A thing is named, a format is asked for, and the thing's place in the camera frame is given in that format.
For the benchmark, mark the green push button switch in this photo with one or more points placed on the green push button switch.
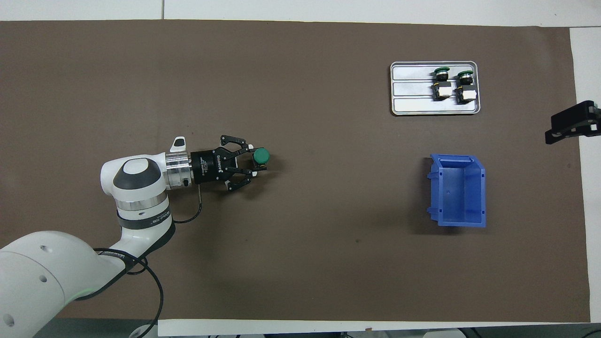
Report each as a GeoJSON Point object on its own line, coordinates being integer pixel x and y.
{"type": "Point", "coordinates": [261, 156]}
{"type": "Point", "coordinates": [467, 96]}
{"type": "Point", "coordinates": [441, 91]}

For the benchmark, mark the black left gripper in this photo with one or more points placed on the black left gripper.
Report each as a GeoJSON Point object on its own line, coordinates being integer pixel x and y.
{"type": "Point", "coordinates": [209, 166]}

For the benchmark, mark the blue plastic bin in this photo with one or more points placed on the blue plastic bin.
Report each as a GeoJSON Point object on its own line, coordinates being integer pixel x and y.
{"type": "Point", "coordinates": [458, 197]}

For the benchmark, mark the brown table mat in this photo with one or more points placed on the brown table mat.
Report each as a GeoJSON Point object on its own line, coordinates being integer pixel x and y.
{"type": "Point", "coordinates": [328, 234]}

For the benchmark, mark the grey metal tray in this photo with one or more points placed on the grey metal tray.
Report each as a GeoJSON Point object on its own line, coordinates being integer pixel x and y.
{"type": "Point", "coordinates": [413, 105]}

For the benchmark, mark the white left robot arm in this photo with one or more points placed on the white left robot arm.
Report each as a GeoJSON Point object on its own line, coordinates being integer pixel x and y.
{"type": "Point", "coordinates": [42, 277]}

